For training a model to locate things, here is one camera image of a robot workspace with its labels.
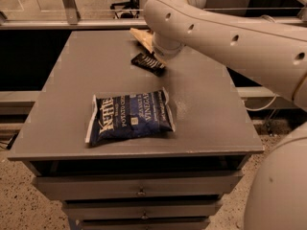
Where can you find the bottom grey drawer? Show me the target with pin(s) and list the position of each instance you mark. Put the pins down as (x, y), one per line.
(146, 224)

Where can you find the brown chip bag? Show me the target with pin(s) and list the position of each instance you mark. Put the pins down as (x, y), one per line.
(145, 38)

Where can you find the middle grey drawer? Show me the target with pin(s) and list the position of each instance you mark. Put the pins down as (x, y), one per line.
(147, 209)

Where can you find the top grey drawer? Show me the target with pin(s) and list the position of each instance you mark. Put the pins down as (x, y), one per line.
(138, 186)

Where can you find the grey drawer cabinet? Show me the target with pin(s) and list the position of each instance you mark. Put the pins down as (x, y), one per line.
(123, 149)

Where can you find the blue Kettle chip bag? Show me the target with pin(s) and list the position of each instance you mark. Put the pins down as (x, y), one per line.
(129, 116)

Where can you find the grey drawer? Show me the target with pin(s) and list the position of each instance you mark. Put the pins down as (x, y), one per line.
(146, 224)
(147, 209)
(138, 186)

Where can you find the metal window frame rail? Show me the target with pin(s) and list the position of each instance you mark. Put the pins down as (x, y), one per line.
(119, 24)

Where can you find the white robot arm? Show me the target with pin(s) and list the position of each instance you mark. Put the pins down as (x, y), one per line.
(271, 54)

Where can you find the black rxbar chocolate bar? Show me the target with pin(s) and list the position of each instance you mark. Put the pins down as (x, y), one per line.
(149, 63)

